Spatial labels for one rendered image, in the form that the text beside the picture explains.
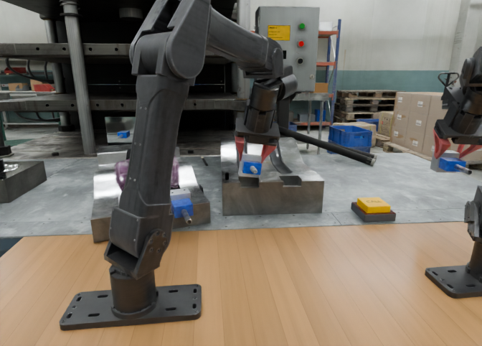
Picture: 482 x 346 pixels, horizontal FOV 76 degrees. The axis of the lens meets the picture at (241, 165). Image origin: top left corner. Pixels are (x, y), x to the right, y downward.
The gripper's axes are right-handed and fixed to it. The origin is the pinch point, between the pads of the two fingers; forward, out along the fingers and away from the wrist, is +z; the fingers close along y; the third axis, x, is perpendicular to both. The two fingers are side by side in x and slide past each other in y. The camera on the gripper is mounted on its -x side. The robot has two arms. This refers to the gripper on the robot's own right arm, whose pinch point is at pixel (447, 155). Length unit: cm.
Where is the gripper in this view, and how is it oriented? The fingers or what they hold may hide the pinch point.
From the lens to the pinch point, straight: 97.5
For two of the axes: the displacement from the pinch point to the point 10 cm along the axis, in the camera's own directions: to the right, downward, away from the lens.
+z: 0.5, 7.2, 6.9
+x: -1.1, 6.9, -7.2
